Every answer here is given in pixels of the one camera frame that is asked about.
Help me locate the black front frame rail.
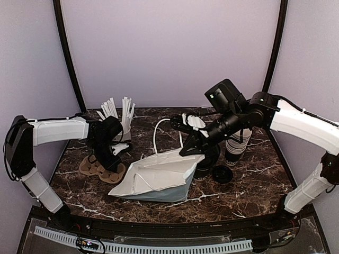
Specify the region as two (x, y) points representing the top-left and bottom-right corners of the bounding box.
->
(31, 197), (302, 240)

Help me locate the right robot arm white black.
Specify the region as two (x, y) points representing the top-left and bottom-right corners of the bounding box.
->
(170, 79), (338, 230)

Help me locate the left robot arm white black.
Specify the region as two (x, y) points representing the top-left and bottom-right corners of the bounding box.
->
(3, 114), (129, 231)

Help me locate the white slotted cable duct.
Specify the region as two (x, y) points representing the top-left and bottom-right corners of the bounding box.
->
(34, 226), (254, 254)

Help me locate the light blue paper bag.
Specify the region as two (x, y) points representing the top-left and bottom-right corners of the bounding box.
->
(108, 129), (205, 203)

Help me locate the black paper coffee cup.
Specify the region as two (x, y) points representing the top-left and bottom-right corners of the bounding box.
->
(193, 162), (211, 179)

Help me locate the bundle of wrapped white straws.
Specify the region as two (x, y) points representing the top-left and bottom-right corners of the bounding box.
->
(96, 95), (136, 133)

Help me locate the stack of paper coffee cups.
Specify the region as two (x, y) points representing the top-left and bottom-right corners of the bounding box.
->
(225, 129), (252, 166)

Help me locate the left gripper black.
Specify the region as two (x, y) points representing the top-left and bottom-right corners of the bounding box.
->
(89, 137), (122, 172)

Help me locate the brown cardboard cup carrier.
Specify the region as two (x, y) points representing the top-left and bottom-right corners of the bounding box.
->
(79, 155), (126, 184)

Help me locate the white cup holding straws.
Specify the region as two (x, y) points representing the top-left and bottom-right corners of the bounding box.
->
(114, 129), (131, 143)

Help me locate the black plastic lid on table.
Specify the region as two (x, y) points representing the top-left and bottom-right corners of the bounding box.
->
(212, 165), (233, 184)

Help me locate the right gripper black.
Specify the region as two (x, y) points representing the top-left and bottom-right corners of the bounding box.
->
(179, 106), (244, 159)

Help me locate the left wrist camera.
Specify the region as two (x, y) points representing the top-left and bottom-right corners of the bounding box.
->
(111, 143), (130, 156)

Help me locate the stack of black lids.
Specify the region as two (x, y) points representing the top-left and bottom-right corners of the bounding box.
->
(198, 144), (221, 169)

